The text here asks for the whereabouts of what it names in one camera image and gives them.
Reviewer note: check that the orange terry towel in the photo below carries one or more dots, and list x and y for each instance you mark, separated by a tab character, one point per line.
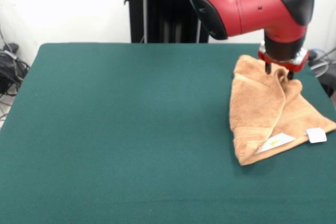
257	113

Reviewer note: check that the dark green table cloth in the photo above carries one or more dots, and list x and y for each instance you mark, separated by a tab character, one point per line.
105	129

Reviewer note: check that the black upright stand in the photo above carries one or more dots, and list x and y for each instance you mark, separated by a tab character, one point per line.
162	9

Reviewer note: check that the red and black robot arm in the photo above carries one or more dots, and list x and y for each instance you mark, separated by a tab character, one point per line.
257	9

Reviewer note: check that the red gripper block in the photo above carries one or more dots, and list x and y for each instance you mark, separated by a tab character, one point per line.
296	66

